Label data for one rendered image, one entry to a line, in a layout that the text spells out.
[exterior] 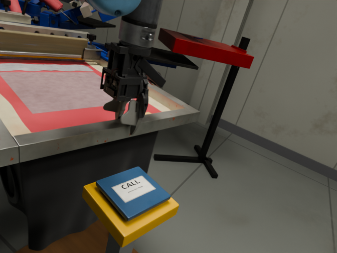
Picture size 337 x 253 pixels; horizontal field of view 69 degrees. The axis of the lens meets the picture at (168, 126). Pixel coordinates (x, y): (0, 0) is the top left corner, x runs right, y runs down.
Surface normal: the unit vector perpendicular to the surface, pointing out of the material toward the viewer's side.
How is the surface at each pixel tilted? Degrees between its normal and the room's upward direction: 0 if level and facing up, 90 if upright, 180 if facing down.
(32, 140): 0
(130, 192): 0
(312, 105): 90
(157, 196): 0
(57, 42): 90
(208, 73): 90
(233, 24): 90
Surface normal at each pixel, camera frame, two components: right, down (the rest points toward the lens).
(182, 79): -0.50, 0.26
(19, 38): 0.68, 0.47
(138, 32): 0.09, 0.46
